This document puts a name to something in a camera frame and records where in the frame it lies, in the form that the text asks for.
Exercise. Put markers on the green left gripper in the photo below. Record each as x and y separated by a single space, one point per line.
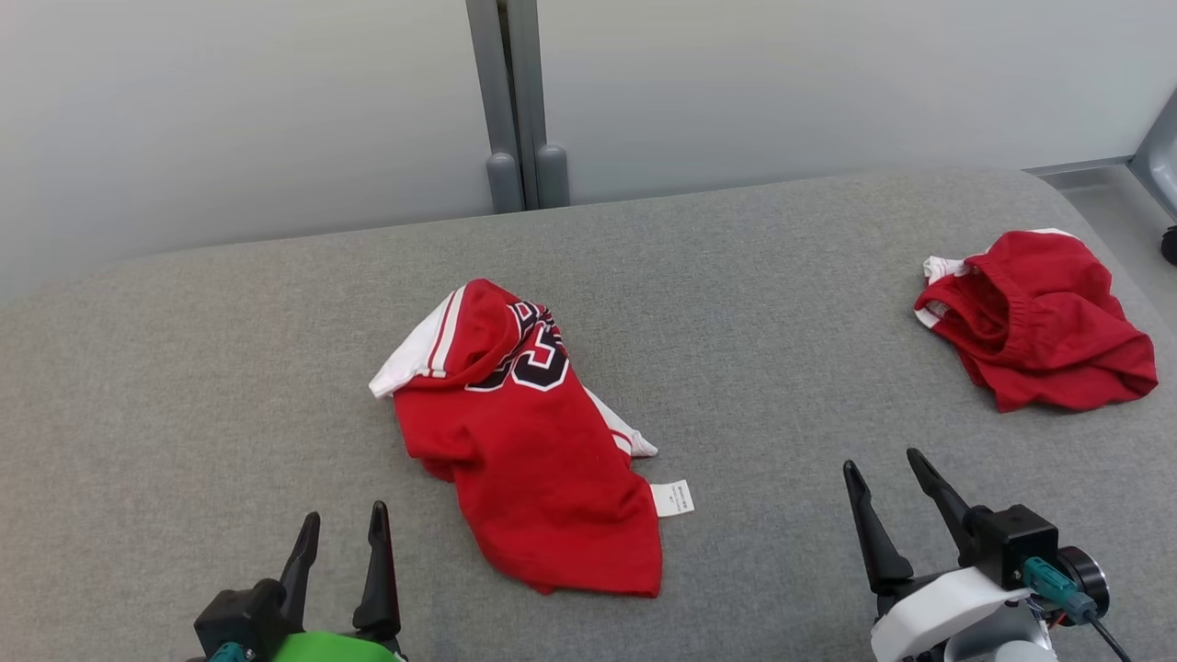
340 648

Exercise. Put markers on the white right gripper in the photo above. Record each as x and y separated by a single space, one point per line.
938 611

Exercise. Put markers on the red Bulls 23 jersey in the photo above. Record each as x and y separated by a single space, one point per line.
533 478

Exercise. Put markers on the red shorts with white stripe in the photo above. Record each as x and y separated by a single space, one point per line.
1039 340

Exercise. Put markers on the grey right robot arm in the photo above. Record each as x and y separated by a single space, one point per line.
1002 648

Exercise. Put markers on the grey fabric sofa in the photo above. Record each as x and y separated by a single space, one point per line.
230 414

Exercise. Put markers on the black caster wheel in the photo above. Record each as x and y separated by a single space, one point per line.
1171 246

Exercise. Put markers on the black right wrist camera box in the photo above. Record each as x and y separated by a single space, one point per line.
1011 542

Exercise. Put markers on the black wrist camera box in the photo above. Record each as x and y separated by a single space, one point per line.
1011 542
239 616

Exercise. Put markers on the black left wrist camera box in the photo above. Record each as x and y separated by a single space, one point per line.
239 616

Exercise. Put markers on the grey metal frame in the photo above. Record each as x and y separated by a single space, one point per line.
1157 156

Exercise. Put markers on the grey partition post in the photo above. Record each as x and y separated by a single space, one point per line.
531 74
485 74

